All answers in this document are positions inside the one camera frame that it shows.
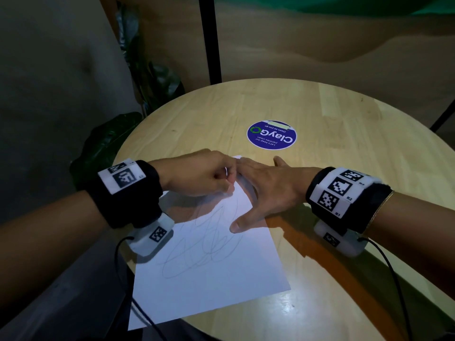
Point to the black slanted metal bar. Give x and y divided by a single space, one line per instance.
442 117

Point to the person's left hand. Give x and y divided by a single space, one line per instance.
195 174

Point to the person's right forearm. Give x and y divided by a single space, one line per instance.
423 237

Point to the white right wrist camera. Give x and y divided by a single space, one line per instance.
343 243

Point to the round blue sticker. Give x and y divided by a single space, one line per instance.
272 134

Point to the white paper sheet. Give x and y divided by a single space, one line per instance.
213 280

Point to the black wristband with markers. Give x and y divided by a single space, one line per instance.
369 209
131 205

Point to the black left wristband with markers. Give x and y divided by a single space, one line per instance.
131 205

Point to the black vertical pole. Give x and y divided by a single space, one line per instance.
209 39

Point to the person's left forearm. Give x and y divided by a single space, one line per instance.
46 245

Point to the person's right hand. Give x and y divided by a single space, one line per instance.
281 188

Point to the round wooden table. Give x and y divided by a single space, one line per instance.
337 138

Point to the wooden panel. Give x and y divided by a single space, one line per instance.
320 42

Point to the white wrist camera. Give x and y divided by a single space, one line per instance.
343 243
149 236

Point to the black right wristband with markers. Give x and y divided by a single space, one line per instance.
369 209

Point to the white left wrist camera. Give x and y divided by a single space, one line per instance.
149 236

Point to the dark green leafy plant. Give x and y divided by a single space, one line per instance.
106 145

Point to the white eraser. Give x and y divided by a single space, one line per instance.
228 191

